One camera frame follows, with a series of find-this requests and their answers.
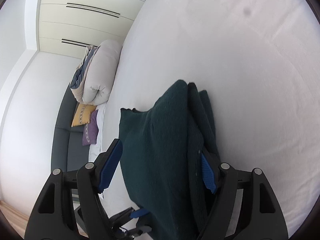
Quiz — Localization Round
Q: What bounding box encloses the dark green knitted sweater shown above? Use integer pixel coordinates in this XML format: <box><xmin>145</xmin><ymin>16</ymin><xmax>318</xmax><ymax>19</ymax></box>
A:
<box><xmin>119</xmin><ymin>80</ymin><xmax>219</xmax><ymax>239</ymax></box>

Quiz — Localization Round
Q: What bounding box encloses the dark grey upholstered headboard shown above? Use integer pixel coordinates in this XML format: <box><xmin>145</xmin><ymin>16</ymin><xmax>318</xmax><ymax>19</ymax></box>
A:
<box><xmin>50</xmin><ymin>88</ymin><xmax>89</xmax><ymax>172</ymax></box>

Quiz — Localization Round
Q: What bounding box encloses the white pillow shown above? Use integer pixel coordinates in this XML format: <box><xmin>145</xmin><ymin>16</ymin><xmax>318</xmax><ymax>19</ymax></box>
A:
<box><xmin>88</xmin><ymin>102</ymin><xmax>107</xmax><ymax>162</ymax></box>

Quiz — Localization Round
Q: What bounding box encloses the purple patterned cushion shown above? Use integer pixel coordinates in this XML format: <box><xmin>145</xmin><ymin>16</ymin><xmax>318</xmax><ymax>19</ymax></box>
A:
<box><xmin>82</xmin><ymin>110</ymin><xmax>99</xmax><ymax>146</ymax></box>

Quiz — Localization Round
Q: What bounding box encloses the yellow patterned cushion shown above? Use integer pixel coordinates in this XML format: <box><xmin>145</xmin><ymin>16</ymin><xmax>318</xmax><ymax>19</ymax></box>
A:
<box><xmin>72</xmin><ymin>103</ymin><xmax>96</xmax><ymax>127</ymax></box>

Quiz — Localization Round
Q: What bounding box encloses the rolled beige duvet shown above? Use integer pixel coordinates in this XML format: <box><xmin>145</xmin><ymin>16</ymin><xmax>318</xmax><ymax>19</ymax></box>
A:
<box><xmin>69</xmin><ymin>40</ymin><xmax>122</xmax><ymax>106</ymax></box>

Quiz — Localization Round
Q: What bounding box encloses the white bed sheet mattress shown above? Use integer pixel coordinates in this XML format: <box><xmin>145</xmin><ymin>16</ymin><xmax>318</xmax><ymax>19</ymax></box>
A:
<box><xmin>101</xmin><ymin>0</ymin><xmax>319</xmax><ymax>235</ymax></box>

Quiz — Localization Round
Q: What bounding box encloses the cream wardrobe with black handles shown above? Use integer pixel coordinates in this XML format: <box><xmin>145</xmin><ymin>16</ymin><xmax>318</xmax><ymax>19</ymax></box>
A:
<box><xmin>37</xmin><ymin>0</ymin><xmax>146</xmax><ymax>59</ymax></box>

